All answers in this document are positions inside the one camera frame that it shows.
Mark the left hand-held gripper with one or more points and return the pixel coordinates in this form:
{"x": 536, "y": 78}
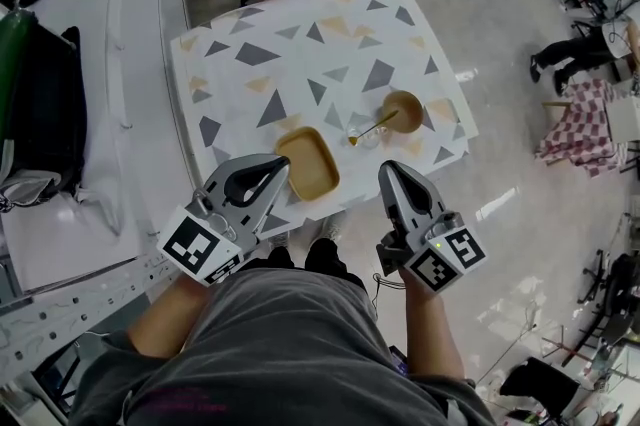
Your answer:
{"x": 192, "y": 249}

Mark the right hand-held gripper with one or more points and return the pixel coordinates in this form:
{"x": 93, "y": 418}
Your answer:
{"x": 445, "y": 259}

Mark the clear glass cup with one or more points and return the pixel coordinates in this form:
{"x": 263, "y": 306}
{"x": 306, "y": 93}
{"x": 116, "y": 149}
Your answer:
{"x": 372, "y": 141}

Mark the small gold spoon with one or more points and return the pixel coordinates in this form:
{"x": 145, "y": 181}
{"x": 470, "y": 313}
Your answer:
{"x": 354, "y": 141}

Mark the person's left forearm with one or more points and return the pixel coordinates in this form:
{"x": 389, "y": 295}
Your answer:
{"x": 165, "y": 319}

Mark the person's right forearm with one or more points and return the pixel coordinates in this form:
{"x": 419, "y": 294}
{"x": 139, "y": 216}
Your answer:
{"x": 432, "y": 334}

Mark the person's left shoe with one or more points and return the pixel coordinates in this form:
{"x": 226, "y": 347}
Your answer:
{"x": 280, "y": 240}

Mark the person's shoe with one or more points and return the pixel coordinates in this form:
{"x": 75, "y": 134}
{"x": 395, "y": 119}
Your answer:
{"x": 280, "y": 240}
{"x": 332, "y": 229}

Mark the brown rectangular tray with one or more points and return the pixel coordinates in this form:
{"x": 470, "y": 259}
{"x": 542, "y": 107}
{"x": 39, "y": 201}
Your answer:
{"x": 310, "y": 164}

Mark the brown round bowl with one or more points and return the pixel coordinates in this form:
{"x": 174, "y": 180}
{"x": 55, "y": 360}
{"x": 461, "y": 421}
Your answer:
{"x": 407, "y": 114}

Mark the person's right shoe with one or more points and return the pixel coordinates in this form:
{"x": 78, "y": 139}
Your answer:
{"x": 332, "y": 229}

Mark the white table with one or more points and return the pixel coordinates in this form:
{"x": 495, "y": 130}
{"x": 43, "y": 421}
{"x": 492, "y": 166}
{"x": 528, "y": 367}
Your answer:
{"x": 465, "y": 114}

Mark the person's black trousers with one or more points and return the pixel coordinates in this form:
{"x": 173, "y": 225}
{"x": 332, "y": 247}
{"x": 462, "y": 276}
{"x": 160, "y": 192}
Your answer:
{"x": 320, "y": 259}

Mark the triangle-patterned tablecloth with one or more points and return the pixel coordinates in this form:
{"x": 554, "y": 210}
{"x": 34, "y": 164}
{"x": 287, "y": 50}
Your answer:
{"x": 300, "y": 64}

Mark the person's grey shirt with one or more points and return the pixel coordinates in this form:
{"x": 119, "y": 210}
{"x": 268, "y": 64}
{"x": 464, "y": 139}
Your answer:
{"x": 280, "y": 354}

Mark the dark blue device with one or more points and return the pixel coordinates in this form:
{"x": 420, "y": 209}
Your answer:
{"x": 400, "y": 361}

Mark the checkered cloth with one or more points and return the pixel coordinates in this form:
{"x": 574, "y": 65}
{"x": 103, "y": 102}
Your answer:
{"x": 580, "y": 139}

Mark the black backpack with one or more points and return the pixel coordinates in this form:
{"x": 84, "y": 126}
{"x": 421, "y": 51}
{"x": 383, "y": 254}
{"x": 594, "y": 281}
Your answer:
{"x": 45, "y": 114}

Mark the white box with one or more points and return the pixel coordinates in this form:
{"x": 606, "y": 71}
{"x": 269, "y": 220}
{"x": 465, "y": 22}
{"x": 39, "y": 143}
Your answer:
{"x": 625, "y": 119}

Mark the black office chair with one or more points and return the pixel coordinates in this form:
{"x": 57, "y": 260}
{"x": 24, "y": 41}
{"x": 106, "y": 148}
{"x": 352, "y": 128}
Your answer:
{"x": 622, "y": 284}

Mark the black floor bag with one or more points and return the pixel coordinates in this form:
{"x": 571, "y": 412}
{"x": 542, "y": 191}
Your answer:
{"x": 540, "y": 384}

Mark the white metal shelf rack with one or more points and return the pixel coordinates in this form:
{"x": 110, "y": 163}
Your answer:
{"x": 50, "y": 319}

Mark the dark green container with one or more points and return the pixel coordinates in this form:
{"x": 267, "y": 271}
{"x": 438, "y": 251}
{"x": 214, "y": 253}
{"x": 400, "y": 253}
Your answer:
{"x": 15, "y": 54}

